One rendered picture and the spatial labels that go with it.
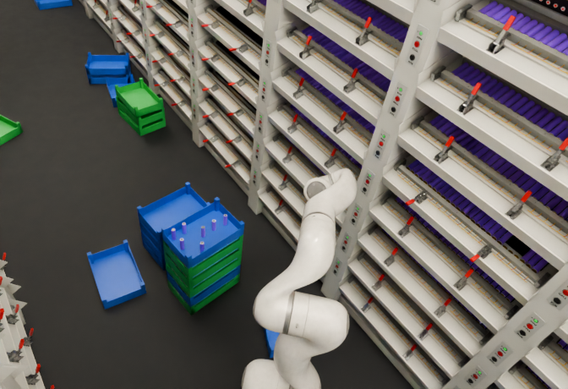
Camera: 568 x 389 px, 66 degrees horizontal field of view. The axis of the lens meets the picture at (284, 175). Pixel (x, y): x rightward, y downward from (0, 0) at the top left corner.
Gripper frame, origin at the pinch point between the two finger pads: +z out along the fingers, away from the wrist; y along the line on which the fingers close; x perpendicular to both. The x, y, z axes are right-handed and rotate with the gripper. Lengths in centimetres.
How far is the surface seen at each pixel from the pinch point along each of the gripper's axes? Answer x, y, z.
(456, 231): 40.8, -17.7, -7.5
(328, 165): -9.7, -2.6, 23.8
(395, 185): 16.5, -15.7, 1.0
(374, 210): 17.1, -2.0, 14.9
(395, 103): -1.8, -36.0, -13.3
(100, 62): -214, 67, 134
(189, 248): -30, 63, 12
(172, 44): -146, 13, 93
